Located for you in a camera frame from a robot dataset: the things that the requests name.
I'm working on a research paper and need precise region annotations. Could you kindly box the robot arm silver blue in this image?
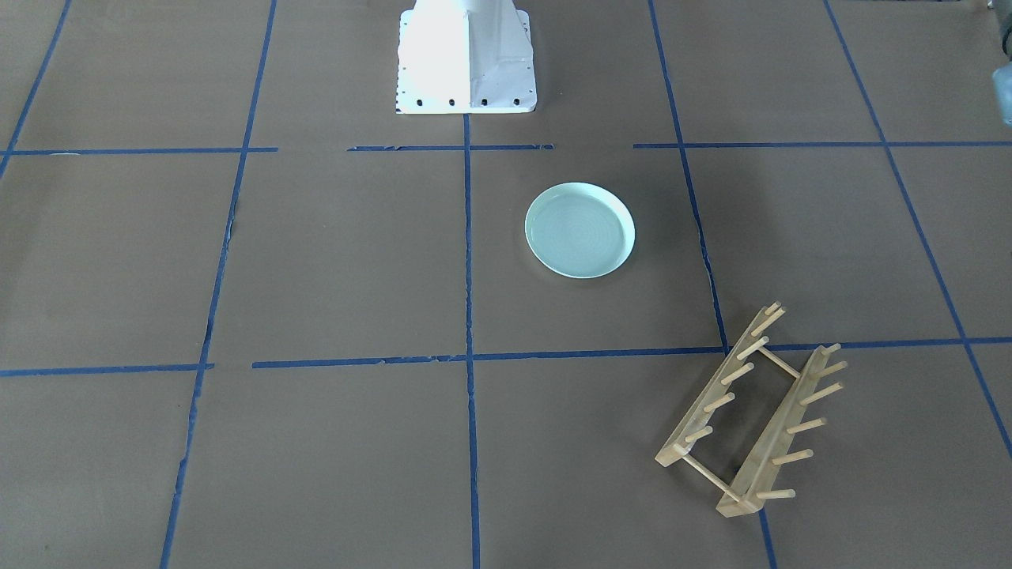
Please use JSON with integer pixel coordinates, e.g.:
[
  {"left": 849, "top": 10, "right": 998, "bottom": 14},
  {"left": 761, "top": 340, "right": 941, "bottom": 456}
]
[{"left": 987, "top": 1, "right": 1011, "bottom": 126}]

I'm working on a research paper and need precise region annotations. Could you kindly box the light green round plate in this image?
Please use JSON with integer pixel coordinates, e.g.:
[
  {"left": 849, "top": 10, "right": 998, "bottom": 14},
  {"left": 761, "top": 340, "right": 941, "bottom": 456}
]
[{"left": 523, "top": 183, "right": 636, "bottom": 280}]

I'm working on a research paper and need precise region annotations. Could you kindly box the wooden plate drying rack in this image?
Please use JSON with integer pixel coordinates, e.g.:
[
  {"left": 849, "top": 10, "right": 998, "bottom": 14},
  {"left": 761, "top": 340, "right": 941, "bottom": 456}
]
[{"left": 654, "top": 302, "right": 848, "bottom": 518}]

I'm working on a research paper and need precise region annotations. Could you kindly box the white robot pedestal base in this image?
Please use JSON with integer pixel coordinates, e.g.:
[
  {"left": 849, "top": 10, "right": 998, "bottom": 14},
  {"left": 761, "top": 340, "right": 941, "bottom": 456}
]
[{"left": 395, "top": 1, "right": 538, "bottom": 115}]

